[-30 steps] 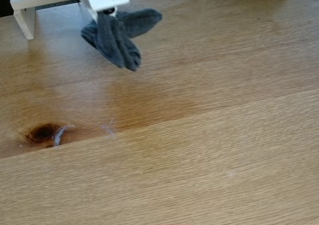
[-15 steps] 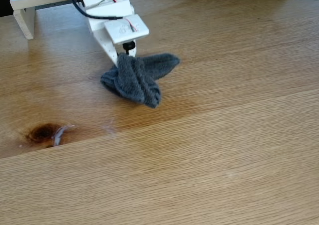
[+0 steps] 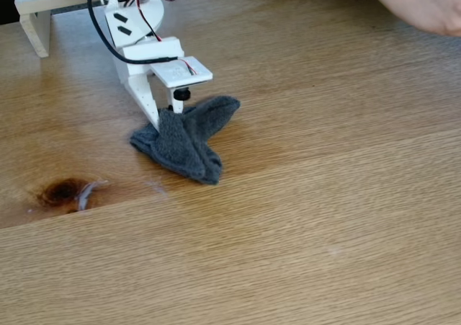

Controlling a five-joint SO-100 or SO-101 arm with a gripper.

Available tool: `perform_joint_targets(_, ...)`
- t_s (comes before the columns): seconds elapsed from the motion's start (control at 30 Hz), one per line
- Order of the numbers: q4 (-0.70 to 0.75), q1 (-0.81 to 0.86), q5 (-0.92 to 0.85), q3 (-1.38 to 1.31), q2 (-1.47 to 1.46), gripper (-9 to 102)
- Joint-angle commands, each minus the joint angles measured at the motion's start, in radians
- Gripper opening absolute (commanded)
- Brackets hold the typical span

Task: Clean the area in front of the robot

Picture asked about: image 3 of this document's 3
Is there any white wooden riser shelf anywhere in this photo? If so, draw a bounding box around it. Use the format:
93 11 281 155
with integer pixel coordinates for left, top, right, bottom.
14 0 217 58

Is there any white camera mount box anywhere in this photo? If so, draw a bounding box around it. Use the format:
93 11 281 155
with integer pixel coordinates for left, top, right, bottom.
148 55 214 102

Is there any person's hand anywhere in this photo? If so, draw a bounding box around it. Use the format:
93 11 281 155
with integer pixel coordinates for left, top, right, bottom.
367 0 461 37

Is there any grey fleece cloth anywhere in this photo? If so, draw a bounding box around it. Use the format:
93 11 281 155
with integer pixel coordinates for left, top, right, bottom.
129 94 241 187

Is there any red and white motor wire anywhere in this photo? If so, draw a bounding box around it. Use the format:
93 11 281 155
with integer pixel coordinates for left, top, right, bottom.
133 0 164 43

